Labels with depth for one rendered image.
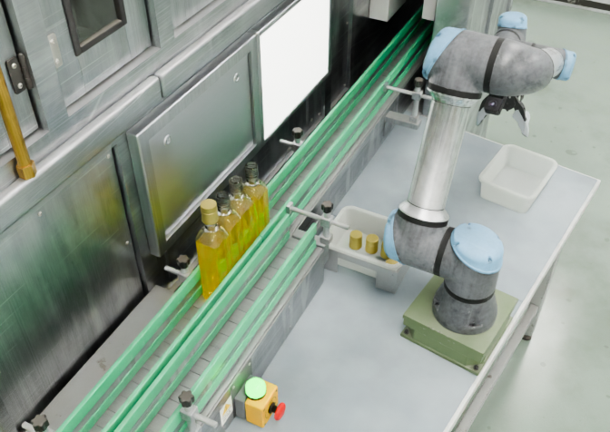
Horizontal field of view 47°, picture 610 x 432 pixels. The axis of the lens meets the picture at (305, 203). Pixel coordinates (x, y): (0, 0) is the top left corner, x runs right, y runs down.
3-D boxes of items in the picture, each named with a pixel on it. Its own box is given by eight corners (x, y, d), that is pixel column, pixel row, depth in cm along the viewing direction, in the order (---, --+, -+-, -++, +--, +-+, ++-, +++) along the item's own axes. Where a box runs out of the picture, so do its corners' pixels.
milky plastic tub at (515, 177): (554, 183, 218) (560, 161, 213) (526, 223, 205) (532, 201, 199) (501, 163, 226) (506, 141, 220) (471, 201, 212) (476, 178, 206)
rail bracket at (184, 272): (174, 285, 168) (167, 244, 159) (199, 295, 166) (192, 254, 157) (164, 296, 165) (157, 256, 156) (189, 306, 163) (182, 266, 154)
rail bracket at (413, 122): (383, 127, 233) (388, 67, 218) (431, 141, 227) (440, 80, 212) (378, 134, 230) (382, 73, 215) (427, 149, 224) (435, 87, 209)
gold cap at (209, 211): (212, 211, 151) (211, 195, 148) (221, 220, 149) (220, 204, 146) (198, 218, 150) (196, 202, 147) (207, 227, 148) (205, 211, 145)
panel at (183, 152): (321, 72, 222) (323, -34, 199) (330, 74, 221) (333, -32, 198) (149, 254, 161) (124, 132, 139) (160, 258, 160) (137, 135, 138)
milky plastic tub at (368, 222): (344, 225, 201) (345, 202, 196) (418, 250, 194) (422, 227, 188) (317, 265, 190) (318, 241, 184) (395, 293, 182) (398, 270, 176)
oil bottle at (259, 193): (251, 237, 180) (247, 171, 166) (271, 244, 178) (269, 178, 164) (241, 251, 176) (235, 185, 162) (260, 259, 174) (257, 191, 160)
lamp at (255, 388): (251, 379, 154) (251, 371, 152) (270, 387, 152) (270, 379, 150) (241, 395, 151) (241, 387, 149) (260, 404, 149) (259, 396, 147)
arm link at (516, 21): (493, 20, 185) (502, 7, 190) (490, 58, 191) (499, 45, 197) (523, 24, 181) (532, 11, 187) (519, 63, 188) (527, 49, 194)
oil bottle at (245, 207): (239, 250, 176) (232, 184, 162) (258, 259, 174) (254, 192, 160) (226, 265, 172) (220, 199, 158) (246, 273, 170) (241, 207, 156)
